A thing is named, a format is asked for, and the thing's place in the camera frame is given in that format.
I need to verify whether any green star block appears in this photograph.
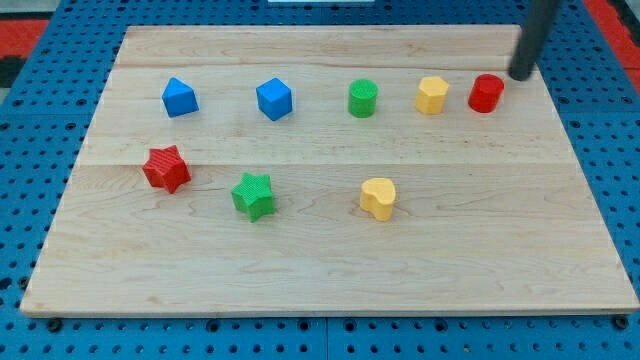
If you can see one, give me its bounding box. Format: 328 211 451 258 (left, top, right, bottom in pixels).
231 173 276 223

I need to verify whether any red star block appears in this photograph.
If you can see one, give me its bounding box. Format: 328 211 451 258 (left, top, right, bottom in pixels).
142 145 191 194

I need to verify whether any light wooden board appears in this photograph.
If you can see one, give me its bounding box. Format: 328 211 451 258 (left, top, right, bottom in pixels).
21 25 639 318

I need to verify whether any yellow heart block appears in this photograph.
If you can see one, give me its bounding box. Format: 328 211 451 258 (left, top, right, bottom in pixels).
359 178 396 222

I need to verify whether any green cylinder block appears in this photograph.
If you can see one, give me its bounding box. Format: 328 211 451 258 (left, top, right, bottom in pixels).
348 78 378 118

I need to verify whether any blue cube block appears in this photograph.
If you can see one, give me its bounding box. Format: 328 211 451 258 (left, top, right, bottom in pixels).
256 78 293 121

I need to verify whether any yellow hexagon block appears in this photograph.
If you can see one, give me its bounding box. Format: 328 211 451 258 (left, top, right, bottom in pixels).
415 76 449 115

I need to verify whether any blue triangular prism block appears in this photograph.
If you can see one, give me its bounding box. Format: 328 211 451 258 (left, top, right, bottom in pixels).
161 77 199 118

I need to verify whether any red cylinder block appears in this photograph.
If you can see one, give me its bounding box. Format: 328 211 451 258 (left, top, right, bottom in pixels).
468 74 505 113

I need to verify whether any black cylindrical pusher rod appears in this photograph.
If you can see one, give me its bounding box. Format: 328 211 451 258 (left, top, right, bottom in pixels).
508 0 562 81

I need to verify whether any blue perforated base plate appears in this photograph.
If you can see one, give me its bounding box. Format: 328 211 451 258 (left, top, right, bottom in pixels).
1 1 639 359

